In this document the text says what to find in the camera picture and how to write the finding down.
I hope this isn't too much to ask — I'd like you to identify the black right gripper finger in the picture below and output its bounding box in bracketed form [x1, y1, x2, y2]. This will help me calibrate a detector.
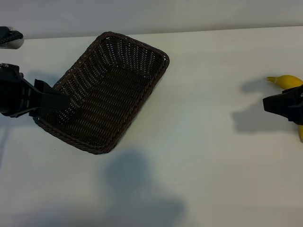
[263, 85, 303, 107]
[264, 105, 303, 125]

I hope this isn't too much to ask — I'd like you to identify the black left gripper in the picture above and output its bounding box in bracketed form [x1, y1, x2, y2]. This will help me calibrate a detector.
[0, 62, 71, 118]

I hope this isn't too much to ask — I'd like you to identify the yellow banana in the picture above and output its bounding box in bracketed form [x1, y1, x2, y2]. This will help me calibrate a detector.
[267, 75, 303, 143]

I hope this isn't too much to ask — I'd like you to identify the dark brown wicker basket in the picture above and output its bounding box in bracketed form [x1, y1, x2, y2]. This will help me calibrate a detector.
[32, 31, 170, 155]

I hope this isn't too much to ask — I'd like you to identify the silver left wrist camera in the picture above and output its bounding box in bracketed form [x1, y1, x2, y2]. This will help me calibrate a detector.
[0, 26, 25, 50]

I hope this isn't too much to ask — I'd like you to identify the black braided camera cable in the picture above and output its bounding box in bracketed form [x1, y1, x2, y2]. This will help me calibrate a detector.
[0, 30, 24, 45]

